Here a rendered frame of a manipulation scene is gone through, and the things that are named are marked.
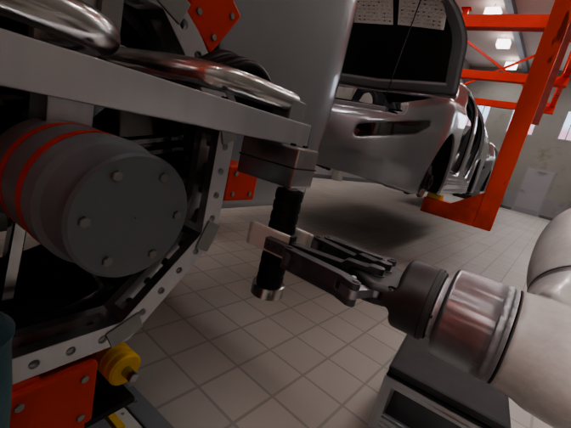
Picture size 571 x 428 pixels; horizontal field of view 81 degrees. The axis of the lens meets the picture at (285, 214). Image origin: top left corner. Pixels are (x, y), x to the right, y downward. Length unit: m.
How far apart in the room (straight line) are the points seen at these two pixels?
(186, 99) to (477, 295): 0.30
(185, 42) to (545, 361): 0.53
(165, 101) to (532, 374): 0.36
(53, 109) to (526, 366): 0.52
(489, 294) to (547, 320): 0.04
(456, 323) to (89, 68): 0.34
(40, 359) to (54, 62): 0.42
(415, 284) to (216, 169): 0.40
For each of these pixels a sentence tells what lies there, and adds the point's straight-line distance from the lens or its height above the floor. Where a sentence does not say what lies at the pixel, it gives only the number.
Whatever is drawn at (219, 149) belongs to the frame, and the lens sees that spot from 0.61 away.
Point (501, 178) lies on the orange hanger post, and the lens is 3.80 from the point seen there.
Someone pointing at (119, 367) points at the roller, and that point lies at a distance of 0.68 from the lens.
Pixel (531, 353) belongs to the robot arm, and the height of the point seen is 0.84.
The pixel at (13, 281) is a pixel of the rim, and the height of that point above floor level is 0.67.
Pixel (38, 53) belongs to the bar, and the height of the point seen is 0.97.
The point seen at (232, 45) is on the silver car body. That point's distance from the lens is 0.82.
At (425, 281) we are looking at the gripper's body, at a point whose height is 0.86.
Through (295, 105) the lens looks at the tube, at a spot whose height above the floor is 1.00.
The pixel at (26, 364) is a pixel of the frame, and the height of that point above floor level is 0.60.
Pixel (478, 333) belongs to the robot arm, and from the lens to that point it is 0.34.
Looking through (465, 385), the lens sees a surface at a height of 0.34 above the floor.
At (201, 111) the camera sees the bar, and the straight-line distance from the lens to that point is 0.32.
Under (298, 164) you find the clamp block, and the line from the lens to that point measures 0.40.
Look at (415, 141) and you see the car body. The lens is 2.85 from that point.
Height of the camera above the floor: 0.96
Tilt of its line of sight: 13 degrees down
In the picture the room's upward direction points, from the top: 13 degrees clockwise
